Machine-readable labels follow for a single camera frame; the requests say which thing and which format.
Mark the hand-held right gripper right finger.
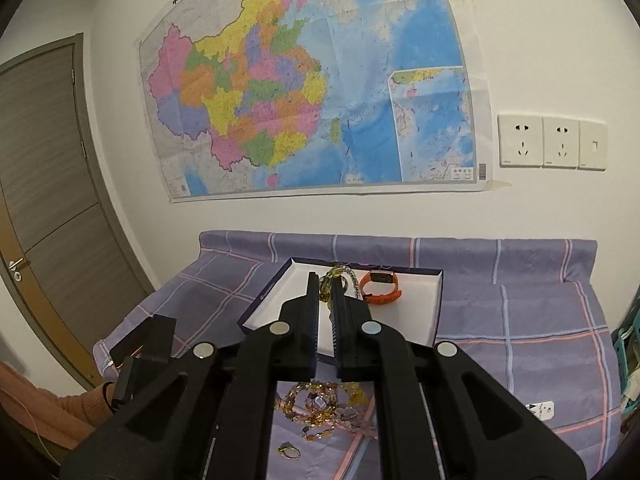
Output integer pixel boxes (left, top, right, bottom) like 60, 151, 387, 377
331, 280, 587, 480

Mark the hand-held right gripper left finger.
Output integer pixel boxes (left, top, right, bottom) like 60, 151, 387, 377
59, 272, 321, 480

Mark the yellow bead bracelet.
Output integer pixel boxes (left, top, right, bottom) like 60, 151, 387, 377
320, 266, 347, 307

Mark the amber bead necklace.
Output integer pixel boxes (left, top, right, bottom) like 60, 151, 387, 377
276, 380, 373, 442

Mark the dark blue box tray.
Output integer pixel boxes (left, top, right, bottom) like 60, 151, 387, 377
236, 257, 444, 368

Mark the person's left forearm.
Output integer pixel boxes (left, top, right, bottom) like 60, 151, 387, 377
0, 360, 116, 451

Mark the orange smartwatch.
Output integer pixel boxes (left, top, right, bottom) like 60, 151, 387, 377
359, 270, 403, 305

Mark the purple plaid bedsheet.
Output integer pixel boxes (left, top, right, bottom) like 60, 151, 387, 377
92, 230, 626, 480

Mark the grey wooden door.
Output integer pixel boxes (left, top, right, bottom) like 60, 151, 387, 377
0, 35, 156, 391

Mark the teal plastic object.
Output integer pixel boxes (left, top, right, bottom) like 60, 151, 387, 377
612, 305, 640, 411

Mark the colourful wall map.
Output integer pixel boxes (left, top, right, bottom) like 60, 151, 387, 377
137, 0, 511, 204

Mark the white wall switch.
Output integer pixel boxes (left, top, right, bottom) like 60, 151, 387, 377
577, 120, 608, 171

